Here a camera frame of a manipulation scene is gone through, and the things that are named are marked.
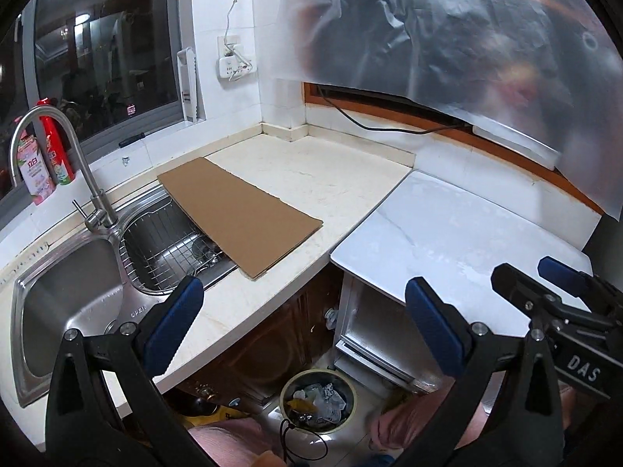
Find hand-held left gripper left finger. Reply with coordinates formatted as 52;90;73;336
45;275;205;467

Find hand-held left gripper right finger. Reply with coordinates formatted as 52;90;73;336
405;276;565;467

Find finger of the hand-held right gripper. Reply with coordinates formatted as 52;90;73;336
491;263;585;332
538;255;623;314

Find clear plastic bag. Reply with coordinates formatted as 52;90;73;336
304;384;348;424

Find round dark trash bin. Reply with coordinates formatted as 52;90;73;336
280;370;358;434

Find person's right forearm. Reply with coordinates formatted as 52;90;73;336
562;384;609;429

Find white ribbed glass cabinet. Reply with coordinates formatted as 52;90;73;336
333;272;449;395

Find brown wooden cabinet door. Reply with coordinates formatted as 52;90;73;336
165;267;344;404

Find stainless steel double sink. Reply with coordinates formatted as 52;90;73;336
10;182;239;409

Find brown cardboard sheet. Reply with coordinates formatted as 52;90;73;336
157;156;324;280

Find person's left pink trouser leg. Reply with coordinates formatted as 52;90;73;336
190;423;283;467

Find pink refill pouch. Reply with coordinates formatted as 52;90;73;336
14;136;55;206

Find red detergent bottle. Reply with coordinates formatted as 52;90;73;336
36;98;76;186

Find steel kitchen faucet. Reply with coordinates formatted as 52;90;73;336
10;105;120;232

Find translucent plastic sheet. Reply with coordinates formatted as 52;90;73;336
275;0;623;219

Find dark kitchen window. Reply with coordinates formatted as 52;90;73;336
0;0;208;195

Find wire dish rack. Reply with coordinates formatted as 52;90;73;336
119;197;234;293

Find thin black cord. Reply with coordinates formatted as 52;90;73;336
279;418;329;465

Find black power cable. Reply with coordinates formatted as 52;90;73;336
316;85;475;134

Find wooden window frame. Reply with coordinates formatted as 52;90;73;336
303;82;607;215

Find white wall power strip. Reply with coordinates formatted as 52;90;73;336
216;34;256;81

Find white power cable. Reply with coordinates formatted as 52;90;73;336
225;0;244;54

